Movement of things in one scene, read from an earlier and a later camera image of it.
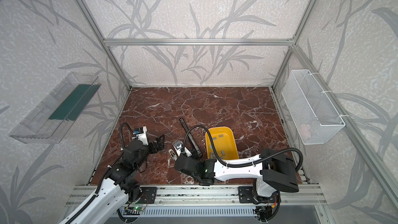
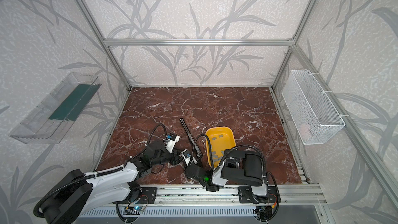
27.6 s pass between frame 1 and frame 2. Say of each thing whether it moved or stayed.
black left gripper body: moved
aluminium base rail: stayed
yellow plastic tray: stayed
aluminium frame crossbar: stayed
